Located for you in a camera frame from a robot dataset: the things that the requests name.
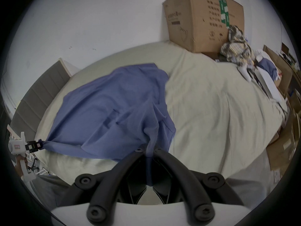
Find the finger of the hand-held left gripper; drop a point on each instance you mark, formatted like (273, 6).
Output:
(36, 146)

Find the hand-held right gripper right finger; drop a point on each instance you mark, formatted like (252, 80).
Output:
(185, 185)

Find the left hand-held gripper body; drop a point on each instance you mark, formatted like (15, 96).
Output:
(17, 145)

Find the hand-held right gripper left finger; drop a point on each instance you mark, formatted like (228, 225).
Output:
(110, 185)

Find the blue shirt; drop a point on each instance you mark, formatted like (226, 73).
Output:
(112, 112)

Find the person's left hand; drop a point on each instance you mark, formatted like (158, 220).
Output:
(20, 165)

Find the person's legs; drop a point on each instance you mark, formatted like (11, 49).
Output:
(49, 189)

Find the grey padded headboard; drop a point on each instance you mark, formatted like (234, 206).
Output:
(35, 95)

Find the bed with beige sheet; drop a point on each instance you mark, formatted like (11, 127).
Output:
(211, 112)

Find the stack of flattened brown cartons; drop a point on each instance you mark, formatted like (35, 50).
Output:
(283, 145)

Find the small blue garment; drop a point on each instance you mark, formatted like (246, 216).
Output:
(268, 67)

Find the patterned bunched cloth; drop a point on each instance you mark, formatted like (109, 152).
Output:
(237, 46)

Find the large brown cardboard carton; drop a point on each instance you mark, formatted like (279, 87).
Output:
(202, 22)

